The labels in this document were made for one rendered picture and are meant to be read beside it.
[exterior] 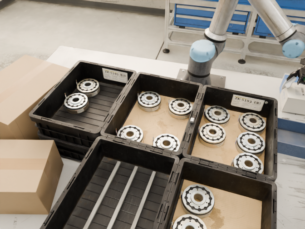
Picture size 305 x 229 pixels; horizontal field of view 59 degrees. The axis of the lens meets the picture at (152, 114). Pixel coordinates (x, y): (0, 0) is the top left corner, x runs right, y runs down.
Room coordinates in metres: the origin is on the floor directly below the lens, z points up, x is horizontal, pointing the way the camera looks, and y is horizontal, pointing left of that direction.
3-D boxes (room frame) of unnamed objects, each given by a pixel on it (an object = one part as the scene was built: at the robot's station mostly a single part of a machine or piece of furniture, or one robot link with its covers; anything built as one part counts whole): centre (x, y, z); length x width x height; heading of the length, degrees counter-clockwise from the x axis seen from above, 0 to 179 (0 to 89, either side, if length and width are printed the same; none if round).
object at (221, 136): (0.70, -0.23, 0.86); 0.10 x 0.10 x 0.01
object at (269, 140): (0.68, -0.30, 0.87); 0.40 x 0.30 x 0.11; 161
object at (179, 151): (0.77, -0.01, 0.92); 0.40 x 0.30 x 0.02; 161
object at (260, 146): (0.65, -0.37, 0.86); 0.10 x 0.10 x 0.01
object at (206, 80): (1.14, -0.24, 0.80); 0.15 x 0.15 x 0.10
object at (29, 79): (0.95, 0.60, 0.80); 0.40 x 0.30 x 0.20; 154
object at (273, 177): (0.68, -0.30, 0.92); 0.40 x 0.30 x 0.02; 161
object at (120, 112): (0.77, -0.01, 0.87); 0.40 x 0.30 x 0.11; 161
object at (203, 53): (1.15, -0.24, 0.91); 0.13 x 0.12 x 0.14; 150
